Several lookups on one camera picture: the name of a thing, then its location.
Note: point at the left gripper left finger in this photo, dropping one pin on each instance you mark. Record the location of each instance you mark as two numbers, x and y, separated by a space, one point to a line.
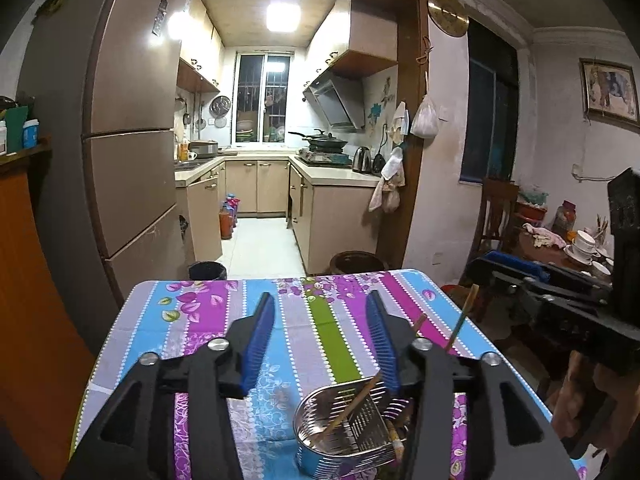
255 336

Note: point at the beige kitchen base cabinets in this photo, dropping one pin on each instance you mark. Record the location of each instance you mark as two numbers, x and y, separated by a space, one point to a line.
326 208

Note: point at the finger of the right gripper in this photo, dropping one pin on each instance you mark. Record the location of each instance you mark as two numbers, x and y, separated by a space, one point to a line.
532 269

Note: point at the blue perforated utensil holder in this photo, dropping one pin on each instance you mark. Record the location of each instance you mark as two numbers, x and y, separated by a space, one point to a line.
364 441

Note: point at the steel range hood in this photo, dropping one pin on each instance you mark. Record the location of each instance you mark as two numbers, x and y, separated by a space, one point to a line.
340 101

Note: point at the white hanging plastic bag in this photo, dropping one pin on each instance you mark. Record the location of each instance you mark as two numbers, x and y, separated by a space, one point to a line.
425 122

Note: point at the framed elephant picture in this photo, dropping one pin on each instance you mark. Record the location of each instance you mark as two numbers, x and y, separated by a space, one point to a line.
609 92

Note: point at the orange wooden cabinet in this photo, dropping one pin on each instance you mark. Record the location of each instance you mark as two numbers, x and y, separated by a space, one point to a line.
44 362

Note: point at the black wok on stove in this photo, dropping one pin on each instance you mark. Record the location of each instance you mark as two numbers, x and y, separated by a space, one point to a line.
321 142

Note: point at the black waste bin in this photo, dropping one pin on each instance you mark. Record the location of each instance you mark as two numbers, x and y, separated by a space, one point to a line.
207 271

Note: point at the brown ceramic pot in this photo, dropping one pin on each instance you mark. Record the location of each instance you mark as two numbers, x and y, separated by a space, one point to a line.
356 261

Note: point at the dark wooden side table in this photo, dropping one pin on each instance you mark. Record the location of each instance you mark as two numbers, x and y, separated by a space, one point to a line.
526 249

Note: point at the dark wooden chair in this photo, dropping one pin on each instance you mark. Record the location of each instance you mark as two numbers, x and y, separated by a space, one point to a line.
495 217

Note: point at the hanging kitchen towel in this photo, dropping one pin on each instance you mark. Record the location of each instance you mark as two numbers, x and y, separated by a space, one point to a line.
386 193

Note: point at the brown refrigerator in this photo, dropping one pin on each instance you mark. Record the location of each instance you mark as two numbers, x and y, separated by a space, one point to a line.
102 74

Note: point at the steel electric kettle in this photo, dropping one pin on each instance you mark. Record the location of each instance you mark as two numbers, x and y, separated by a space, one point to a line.
362 160

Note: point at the gold round wall clock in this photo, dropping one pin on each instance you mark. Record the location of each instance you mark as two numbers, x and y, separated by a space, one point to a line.
449 16

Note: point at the kitchen window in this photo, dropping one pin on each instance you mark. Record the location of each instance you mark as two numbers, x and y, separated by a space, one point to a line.
261 97

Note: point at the stacked white bowls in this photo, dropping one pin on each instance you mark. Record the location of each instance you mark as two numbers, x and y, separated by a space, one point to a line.
583 248

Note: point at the wooden chopstick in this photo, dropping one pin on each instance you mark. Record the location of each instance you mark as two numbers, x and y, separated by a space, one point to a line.
356 401
467 307

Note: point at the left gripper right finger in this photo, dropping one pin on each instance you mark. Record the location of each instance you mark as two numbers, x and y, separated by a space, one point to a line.
380 324

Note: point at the ceiling light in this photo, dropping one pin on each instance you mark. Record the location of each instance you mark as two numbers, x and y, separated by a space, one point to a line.
283 17

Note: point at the floral striped tablecloth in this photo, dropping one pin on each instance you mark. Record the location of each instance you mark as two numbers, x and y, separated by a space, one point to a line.
164 399

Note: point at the right hand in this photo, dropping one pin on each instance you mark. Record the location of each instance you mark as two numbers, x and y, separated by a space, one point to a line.
583 374

